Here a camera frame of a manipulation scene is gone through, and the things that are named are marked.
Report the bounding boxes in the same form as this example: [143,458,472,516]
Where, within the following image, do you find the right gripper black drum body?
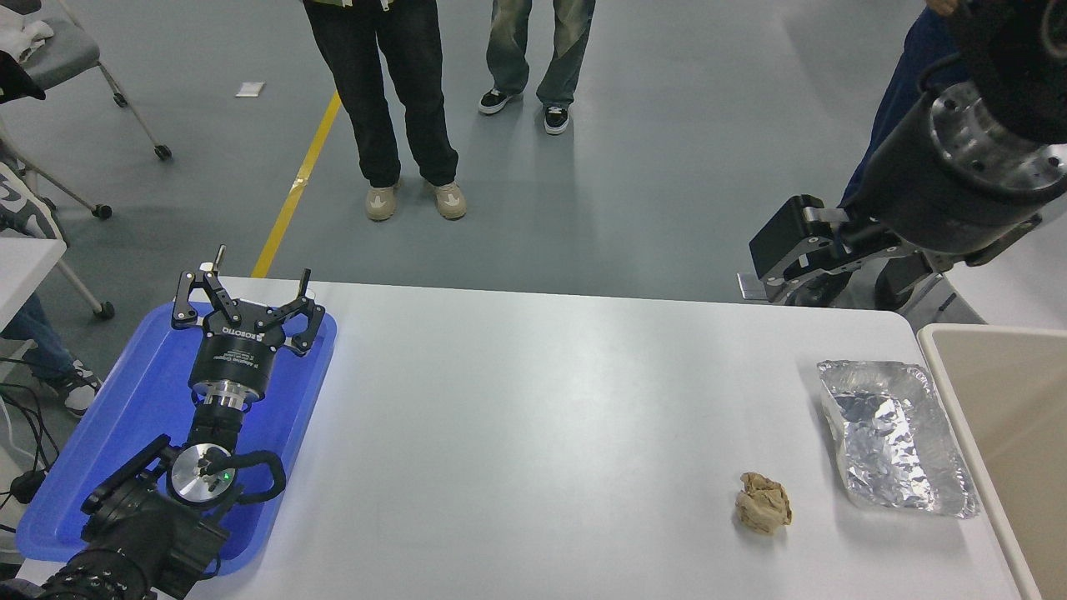
[842,93,1067,268]

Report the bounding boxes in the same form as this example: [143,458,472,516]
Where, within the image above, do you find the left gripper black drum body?
[188,312,284,394]

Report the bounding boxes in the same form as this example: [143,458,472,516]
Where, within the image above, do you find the silver foil tray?
[817,360,982,519]

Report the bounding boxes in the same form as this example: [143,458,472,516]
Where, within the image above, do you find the grey metal floor plate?
[738,273,784,302]

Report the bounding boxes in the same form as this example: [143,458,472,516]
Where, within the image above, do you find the blue plastic tray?
[15,300,338,578]

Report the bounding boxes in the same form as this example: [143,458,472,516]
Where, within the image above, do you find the white side table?
[0,237,68,331]

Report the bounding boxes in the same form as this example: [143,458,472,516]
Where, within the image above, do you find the black power adapter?
[10,469,48,505]

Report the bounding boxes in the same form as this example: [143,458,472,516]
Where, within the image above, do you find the crumpled tan paper ball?
[735,472,793,536]

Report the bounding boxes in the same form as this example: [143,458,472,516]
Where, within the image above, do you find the grey wheeled chair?
[0,0,173,161]

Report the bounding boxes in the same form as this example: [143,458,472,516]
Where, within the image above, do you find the white cloth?
[0,20,56,64]

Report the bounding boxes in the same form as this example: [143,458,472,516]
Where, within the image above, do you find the black cables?
[0,358,61,534]

